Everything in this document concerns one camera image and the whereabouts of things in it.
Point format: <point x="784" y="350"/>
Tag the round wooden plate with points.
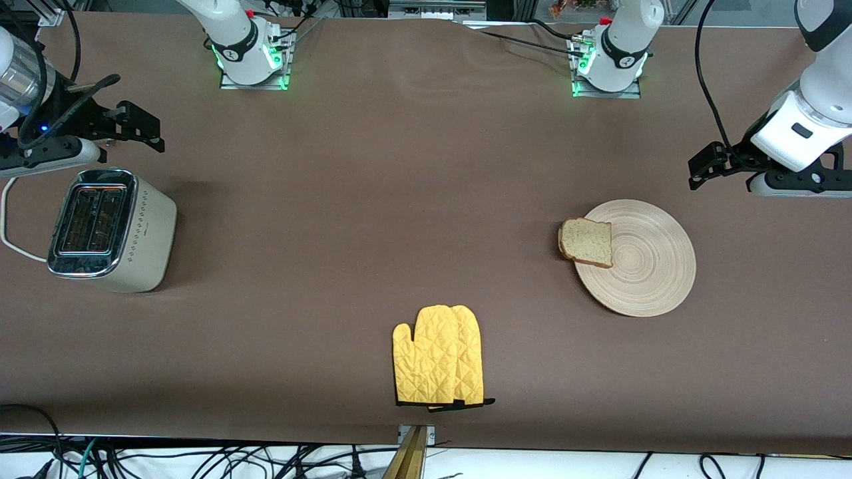
<point x="649" y="266"/>

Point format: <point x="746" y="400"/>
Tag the slice of brown bread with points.
<point x="587" y="242"/>

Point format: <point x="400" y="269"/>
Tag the aluminium frame profile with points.
<point x="52" y="14"/>

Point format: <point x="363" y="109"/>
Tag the grey metal frame bar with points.
<point x="436" y="8"/>

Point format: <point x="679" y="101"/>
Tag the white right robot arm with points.
<point x="233" y="36"/>

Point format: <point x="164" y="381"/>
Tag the cream and chrome toaster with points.
<point x="113" y="229"/>

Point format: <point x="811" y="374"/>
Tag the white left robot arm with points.
<point x="626" y="40"/>

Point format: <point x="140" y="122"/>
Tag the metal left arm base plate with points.
<point x="636" y="92"/>

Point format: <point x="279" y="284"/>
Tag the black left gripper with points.
<point x="737" y="159"/>

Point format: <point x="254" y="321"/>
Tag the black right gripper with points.
<point x="74" y="112"/>

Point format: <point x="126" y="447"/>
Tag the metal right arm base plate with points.
<point x="283" y="66"/>

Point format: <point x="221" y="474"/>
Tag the yellow quilted oven mitt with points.
<point x="429" y="356"/>
<point x="471" y="359"/>

